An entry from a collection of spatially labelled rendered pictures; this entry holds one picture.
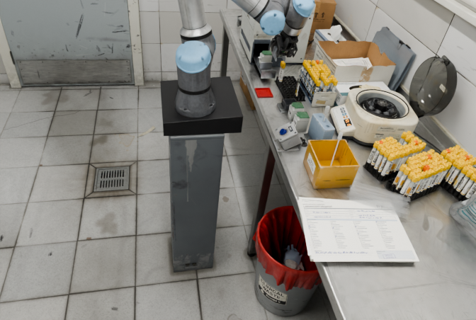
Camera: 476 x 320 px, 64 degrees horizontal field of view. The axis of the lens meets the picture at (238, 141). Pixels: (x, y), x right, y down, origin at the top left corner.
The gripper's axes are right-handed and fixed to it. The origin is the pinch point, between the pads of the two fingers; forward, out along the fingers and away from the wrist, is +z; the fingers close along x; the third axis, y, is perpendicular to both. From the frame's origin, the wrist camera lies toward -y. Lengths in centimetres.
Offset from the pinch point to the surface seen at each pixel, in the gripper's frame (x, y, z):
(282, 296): -2, 95, 43
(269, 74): 0.5, 1.5, 13.9
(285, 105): 0.8, 22.5, 2.6
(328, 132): 7.8, 41.6, -14.5
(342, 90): 26.5, 17.4, 1.5
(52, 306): -102, 85, 70
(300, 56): 21.0, -12.8, 22.0
